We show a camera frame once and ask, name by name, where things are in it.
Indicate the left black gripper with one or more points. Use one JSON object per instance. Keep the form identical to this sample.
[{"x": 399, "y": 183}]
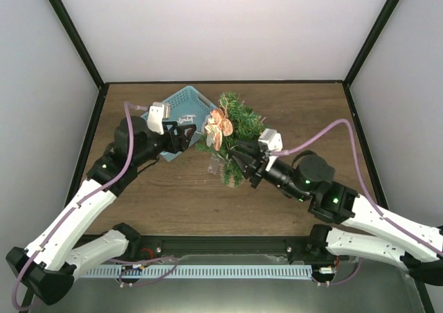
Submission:
[{"x": 174, "y": 147}]

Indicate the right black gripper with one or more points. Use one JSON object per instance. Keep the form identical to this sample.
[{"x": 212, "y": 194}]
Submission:
[{"x": 262, "y": 157}]

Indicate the small green christmas tree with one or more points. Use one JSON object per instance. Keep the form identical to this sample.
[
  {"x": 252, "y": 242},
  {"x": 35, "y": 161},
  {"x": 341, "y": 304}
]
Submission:
[{"x": 248, "y": 125}]

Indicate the gingerbread figure ornament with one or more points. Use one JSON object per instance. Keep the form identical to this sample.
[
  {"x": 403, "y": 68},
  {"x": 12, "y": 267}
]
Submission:
[{"x": 213, "y": 129}]

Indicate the clear battery box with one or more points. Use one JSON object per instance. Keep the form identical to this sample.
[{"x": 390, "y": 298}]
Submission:
[{"x": 214, "y": 164}]

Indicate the brown heart ornament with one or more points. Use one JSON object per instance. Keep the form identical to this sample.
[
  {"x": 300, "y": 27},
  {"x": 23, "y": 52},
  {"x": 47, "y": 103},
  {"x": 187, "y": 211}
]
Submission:
[{"x": 225, "y": 125}]

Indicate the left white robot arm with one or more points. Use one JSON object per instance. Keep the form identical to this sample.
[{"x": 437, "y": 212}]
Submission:
[{"x": 51, "y": 263}]

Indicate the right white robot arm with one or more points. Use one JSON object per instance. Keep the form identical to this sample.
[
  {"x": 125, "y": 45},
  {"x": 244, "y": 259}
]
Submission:
[{"x": 353, "y": 226}]

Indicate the blue plastic basket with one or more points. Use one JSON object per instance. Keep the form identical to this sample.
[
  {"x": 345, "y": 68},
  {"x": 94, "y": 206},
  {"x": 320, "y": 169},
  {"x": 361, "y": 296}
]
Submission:
[{"x": 189, "y": 106}]

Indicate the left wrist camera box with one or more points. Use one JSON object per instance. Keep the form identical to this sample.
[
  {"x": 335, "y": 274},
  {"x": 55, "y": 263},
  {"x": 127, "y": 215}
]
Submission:
[{"x": 157, "y": 112}]

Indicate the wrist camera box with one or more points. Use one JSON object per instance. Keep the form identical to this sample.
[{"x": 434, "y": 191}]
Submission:
[
  {"x": 270, "y": 140},
  {"x": 157, "y": 112}
]

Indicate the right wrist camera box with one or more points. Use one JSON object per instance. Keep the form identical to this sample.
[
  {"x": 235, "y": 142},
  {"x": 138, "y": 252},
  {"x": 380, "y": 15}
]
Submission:
[{"x": 270, "y": 140}]

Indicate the black aluminium front rail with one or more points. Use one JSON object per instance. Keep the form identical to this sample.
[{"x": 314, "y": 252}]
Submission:
[{"x": 291, "y": 247}]

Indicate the light blue cable duct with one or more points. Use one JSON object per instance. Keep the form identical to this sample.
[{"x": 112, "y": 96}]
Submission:
[{"x": 291, "y": 272}]

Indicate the black frame post left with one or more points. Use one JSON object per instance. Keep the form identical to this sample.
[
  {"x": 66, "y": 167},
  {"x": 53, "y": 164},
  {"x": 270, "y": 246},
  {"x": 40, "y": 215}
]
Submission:
[{"x": 76, "y": 40}]

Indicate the black frame post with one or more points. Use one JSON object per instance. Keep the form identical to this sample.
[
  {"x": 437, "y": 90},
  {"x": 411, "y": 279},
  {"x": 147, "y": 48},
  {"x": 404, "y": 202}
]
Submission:
[
  {"x": 377, "y": 28},
  {"x": 76, "y": 40}
]

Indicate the black frame post right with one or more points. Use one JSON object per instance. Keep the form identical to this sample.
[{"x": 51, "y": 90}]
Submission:
[{"x": 377, "y": 28}]

